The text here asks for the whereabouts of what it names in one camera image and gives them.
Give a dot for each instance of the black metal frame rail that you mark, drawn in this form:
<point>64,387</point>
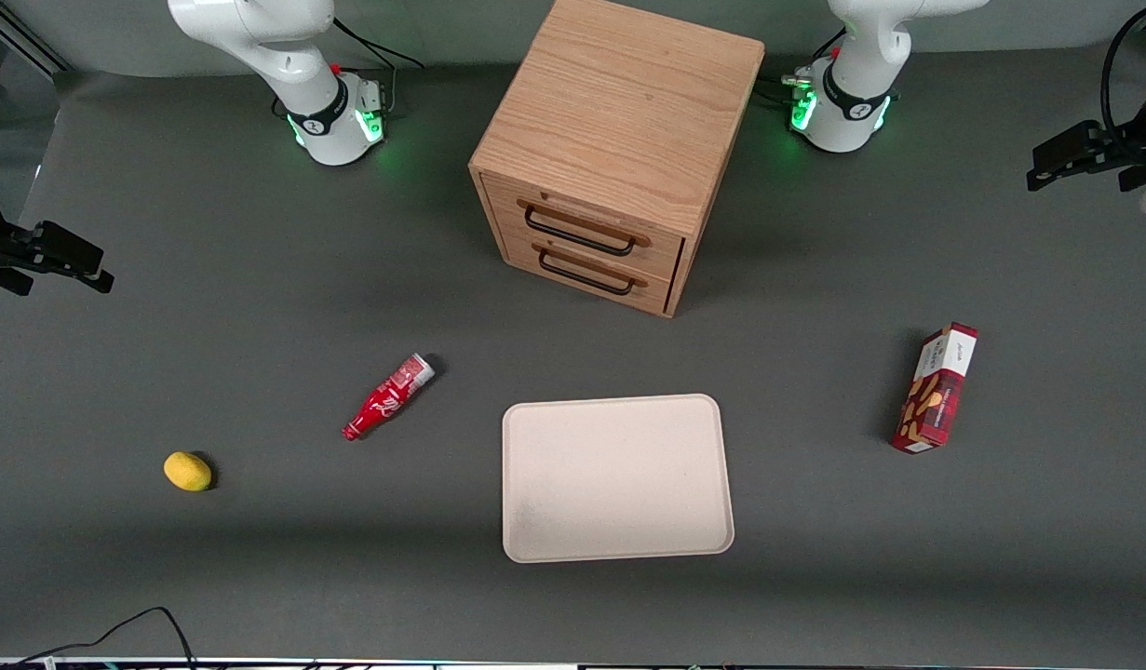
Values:
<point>33,42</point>

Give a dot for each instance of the red tartan cookie box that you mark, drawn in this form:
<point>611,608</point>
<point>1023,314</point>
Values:
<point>936,395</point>

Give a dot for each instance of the wooden drawer front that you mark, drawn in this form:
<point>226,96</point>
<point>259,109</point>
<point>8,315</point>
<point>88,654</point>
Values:
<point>656,296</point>
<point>666,256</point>

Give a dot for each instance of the light wooden board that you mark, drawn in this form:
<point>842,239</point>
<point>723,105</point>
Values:
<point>619,102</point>

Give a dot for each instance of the red tartan shortbread box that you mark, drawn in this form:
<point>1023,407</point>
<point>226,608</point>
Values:
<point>617,479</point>

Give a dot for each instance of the red cola bottle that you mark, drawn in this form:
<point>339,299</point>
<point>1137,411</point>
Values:
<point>386,400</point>

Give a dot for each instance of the yellow lemon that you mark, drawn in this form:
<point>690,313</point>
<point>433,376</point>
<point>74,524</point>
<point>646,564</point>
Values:
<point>187,471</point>

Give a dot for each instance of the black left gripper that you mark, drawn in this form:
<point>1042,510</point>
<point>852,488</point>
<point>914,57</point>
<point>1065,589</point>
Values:
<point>1131,145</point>

